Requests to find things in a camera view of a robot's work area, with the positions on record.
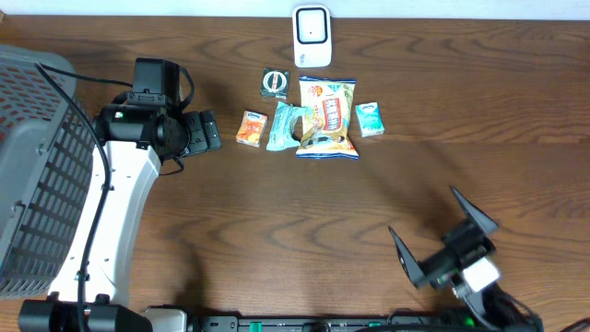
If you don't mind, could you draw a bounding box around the yellow snack bag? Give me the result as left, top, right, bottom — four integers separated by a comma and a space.
296, 76, 359, 160

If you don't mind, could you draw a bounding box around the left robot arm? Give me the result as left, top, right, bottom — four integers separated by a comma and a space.
18, 104, 220, 331

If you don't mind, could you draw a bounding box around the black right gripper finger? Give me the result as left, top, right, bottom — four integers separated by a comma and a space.
450, 186, 499, 235
388, 226, 426, 289

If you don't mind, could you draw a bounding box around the white barcode scanner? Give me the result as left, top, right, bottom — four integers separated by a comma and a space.
292, 5, 333, 68

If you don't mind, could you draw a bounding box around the teal tissue pack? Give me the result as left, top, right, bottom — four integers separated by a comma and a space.
355, 102, 385, 137

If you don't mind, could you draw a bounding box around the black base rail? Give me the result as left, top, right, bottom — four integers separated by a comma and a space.
147, 306, 466, 332

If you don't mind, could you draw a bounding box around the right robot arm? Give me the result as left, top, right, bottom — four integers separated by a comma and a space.
388, 187, 544, 331

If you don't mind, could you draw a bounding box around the dark green round-logo packet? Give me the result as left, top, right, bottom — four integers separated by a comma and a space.
260, 68, 290, 100

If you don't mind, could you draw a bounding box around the grey plastic basket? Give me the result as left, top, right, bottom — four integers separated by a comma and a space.
1, 45, 94, 299

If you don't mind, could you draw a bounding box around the orange tissue pack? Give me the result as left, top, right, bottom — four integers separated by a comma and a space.
236, 111, 267, 148

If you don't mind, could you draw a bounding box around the light teal snack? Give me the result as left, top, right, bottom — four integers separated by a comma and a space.
266, 101, 308, 151

